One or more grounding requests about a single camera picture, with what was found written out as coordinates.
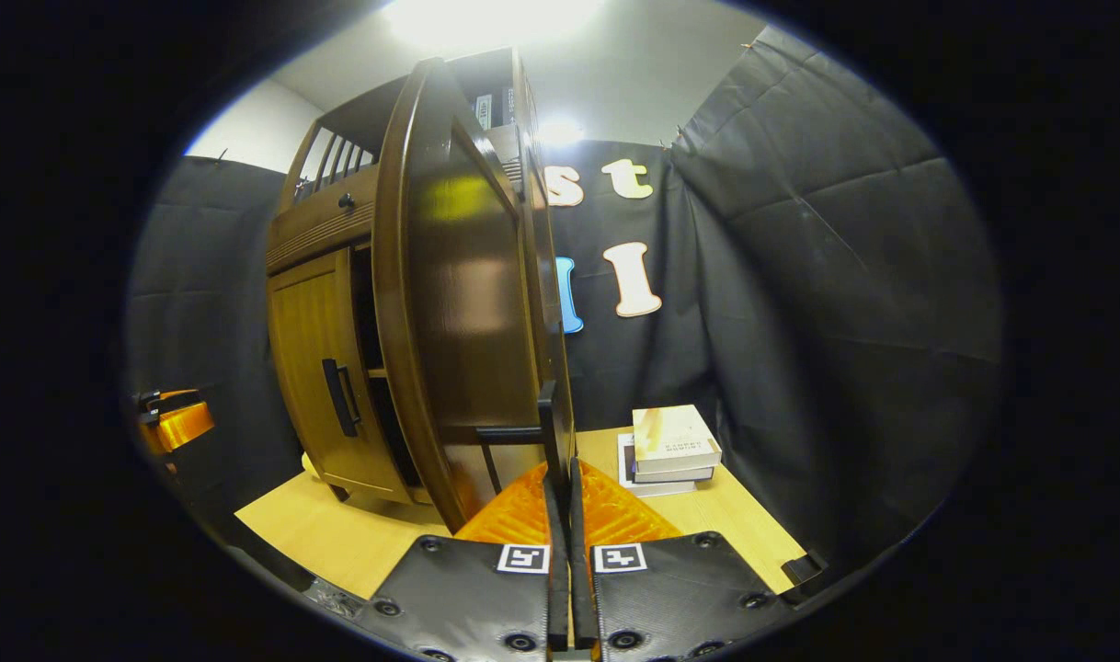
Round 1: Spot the black door handle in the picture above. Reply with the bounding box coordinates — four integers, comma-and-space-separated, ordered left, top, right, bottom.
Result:
474, 381, 562, 490
321, 358, 363, 439

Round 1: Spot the small ceiling light panel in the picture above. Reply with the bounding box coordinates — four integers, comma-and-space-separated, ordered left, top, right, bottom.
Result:
537, 118, 587, 150

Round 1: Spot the black backdrop cloth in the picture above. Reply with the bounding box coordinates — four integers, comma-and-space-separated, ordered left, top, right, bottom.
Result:
123, 23, 1004, 576

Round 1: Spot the cream cover book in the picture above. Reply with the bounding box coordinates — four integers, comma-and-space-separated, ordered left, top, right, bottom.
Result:
632, 404, 724, 476

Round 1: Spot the wooden double-door shoe cabinet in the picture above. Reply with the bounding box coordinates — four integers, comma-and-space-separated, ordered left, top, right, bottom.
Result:
266, 46, 577, 536

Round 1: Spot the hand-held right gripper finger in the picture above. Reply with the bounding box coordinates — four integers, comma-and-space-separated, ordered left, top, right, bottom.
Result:
569, 458, 791, 662
358, 460, 571, 662

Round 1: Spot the large ceiling light panel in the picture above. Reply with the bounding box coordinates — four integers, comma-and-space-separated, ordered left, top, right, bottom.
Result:
381, 0, 611, 51

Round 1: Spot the wooden shoe cabinet door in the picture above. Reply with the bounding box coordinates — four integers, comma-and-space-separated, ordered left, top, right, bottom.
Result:
268, 248, 416, 506
373, 57, 577, 536

